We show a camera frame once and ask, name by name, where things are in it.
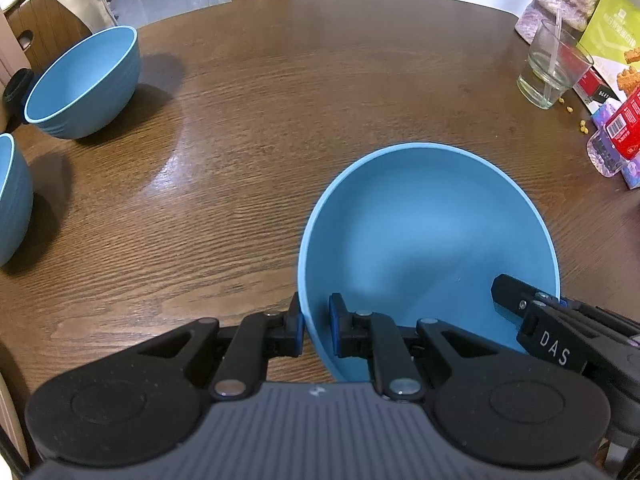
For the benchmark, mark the small red box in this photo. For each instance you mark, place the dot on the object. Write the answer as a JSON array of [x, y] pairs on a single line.
[[592, 85]]

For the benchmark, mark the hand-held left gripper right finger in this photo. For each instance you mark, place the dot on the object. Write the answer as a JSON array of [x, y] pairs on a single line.
[[334, 330]]

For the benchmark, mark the red label water bottle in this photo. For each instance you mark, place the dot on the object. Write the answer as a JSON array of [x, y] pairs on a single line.
[[625, 120]]

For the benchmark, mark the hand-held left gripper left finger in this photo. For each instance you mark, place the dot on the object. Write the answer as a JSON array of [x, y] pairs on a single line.
[[299, 329]]

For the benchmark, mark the yellow-green box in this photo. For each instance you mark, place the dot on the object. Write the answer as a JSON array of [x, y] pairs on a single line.
[[615, 35]]

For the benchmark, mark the black cup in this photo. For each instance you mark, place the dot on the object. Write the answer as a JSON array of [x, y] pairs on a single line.
[[17, 87]]

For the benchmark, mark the clear straw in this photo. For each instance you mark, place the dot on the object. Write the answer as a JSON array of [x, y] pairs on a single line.
[[554, 45]]

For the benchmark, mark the clear drinking glass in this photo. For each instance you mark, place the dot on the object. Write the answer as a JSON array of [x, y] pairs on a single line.
[[537, 85]]

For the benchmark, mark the small purple tissue pack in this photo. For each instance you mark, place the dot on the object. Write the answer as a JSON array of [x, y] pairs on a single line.
[[606, 112]]

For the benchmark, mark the wooden chair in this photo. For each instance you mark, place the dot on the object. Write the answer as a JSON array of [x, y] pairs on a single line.
[[40, 25]]

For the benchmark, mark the small yellow crumbs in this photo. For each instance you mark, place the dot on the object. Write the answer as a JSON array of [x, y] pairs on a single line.
[[581, 127]]

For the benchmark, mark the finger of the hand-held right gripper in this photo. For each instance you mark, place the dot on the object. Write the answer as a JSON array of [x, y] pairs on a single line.
[[575, 307], [507, 292]]

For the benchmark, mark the blue bowl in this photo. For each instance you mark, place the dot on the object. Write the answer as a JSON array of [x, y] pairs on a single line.
[[425, 240], [85, 75], [12, 210]]

